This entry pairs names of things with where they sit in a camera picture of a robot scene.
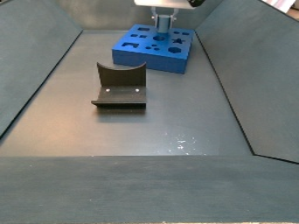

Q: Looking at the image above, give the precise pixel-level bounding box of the grey-blue oval cylinder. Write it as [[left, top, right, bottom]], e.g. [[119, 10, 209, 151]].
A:
[[157, 15, 171, 33]]

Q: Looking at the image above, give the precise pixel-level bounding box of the black curved holder stand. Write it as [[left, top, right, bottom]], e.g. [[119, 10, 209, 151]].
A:
[[91, 64, 147, 107]]

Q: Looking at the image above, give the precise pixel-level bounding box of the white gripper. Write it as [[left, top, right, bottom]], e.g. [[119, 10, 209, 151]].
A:
[[135, 0, 193, 27]]

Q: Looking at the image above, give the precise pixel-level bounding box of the blue foam shape board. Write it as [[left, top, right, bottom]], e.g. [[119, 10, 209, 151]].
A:
[[113, 24, 194, 74]]

